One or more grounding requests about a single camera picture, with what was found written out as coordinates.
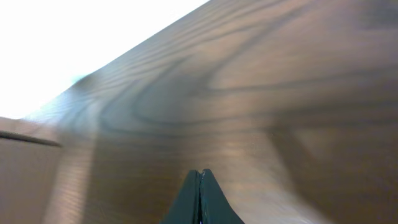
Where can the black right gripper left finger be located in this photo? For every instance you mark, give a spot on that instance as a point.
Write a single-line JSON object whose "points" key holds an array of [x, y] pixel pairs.
{"points": [[185, 208]]}

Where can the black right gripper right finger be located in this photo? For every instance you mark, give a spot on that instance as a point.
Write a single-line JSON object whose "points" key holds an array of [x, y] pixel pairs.
{"points": [[215, 208]]}

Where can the brown cardboard box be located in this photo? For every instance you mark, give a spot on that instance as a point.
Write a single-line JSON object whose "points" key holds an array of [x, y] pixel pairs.
{"points": [[30, 153]]}

